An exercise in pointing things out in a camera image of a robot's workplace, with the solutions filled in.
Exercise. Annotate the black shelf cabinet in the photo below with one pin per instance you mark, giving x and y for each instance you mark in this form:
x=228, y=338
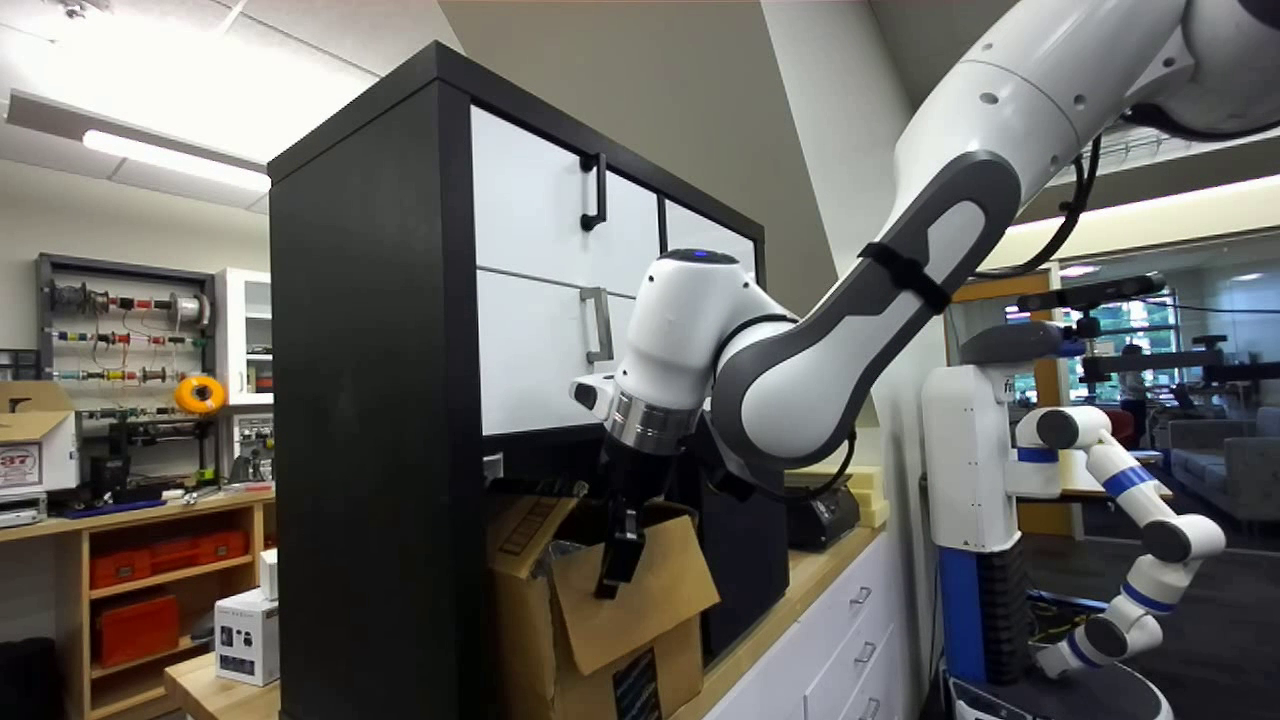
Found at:
x=375, y=427

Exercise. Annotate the white printed carton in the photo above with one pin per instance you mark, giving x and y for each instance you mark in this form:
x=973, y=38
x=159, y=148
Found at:
x=251, y=638

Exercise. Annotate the brown and white carton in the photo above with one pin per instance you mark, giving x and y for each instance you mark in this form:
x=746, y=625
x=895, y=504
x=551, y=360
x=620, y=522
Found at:
x=33, y=445

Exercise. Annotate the white blue mobile robot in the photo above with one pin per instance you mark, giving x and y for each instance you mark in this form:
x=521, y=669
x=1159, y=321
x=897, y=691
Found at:
x=984, y=494

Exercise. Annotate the wooden workbench with shelves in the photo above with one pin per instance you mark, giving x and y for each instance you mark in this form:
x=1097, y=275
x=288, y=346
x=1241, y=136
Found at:
x=163, y=574

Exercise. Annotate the small red storage bin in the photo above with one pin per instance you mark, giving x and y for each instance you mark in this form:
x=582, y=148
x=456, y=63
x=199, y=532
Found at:
x=138, y=628

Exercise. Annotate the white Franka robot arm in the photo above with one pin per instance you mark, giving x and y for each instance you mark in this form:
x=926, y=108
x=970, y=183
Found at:
x=963, y=226

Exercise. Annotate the tool wall rack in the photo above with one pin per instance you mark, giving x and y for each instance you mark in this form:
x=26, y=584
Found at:
x=124, y=360

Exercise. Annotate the white counter with wood top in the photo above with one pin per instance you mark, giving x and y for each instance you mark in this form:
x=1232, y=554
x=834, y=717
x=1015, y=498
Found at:
x=827, y=625

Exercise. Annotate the large white cabinet door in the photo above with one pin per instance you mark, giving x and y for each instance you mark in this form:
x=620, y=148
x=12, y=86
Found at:
x=715, y=243

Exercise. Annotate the brown cardboard box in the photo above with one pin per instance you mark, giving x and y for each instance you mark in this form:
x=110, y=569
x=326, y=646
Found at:
x=602, y=614

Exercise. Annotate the wide red storage bin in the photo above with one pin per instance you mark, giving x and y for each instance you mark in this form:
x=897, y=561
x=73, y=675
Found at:
x=171, y=557

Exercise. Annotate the yellow spool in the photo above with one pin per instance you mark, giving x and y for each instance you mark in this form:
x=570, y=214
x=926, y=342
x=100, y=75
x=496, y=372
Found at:
x=203, y=395

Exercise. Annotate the fluorescent tube ceiling light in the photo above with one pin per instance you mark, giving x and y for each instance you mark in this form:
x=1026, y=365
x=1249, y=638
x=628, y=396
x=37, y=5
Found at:
x=172, y=162

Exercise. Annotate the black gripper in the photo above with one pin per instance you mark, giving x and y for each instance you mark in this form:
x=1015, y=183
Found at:
x=643, y=478

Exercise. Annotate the black device on counter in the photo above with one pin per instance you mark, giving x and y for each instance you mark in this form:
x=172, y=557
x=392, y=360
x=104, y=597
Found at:
x=823, y=512

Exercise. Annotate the light wooden table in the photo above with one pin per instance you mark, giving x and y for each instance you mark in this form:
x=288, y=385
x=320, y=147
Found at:
x=220, y=691

